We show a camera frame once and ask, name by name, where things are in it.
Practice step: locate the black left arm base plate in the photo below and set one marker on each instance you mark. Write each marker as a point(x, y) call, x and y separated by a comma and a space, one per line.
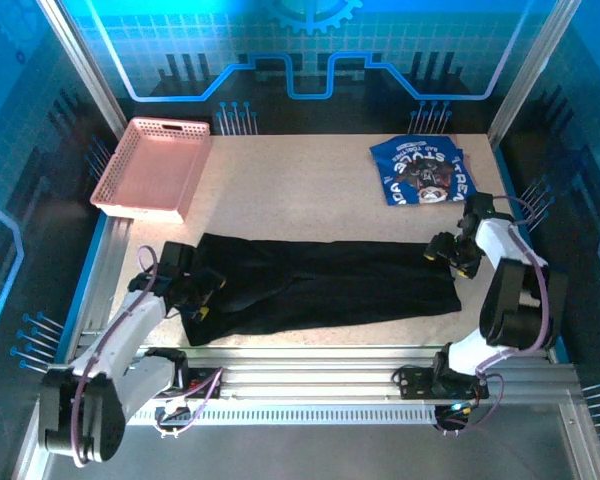
point(200, 374)

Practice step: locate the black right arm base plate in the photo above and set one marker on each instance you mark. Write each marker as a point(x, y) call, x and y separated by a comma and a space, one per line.
point(415, 382)

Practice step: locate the black t-shirt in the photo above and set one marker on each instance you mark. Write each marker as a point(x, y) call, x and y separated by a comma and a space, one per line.
point(330, 285)

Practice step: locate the aluminium side rail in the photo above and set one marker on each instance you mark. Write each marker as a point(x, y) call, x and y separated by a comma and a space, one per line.
point(105, 280)

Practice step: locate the grey metal bottom panel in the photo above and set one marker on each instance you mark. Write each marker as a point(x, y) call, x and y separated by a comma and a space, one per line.
point(305, 455)

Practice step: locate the blue printed t-shirt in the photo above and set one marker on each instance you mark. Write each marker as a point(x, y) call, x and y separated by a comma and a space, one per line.
point(420, 160)

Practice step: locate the aluminium frame post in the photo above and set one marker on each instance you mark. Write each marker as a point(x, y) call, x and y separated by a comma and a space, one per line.
point(530, 70)
point(80, 65)

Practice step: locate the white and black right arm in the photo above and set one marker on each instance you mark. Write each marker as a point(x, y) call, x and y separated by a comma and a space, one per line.
point(500, 240)

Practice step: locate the aluminium mounting rail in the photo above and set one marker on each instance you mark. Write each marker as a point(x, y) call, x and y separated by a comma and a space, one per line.
point(305, 372)

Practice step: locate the pink plastic basket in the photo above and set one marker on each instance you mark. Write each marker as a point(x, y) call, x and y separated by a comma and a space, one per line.
point(150, 165)

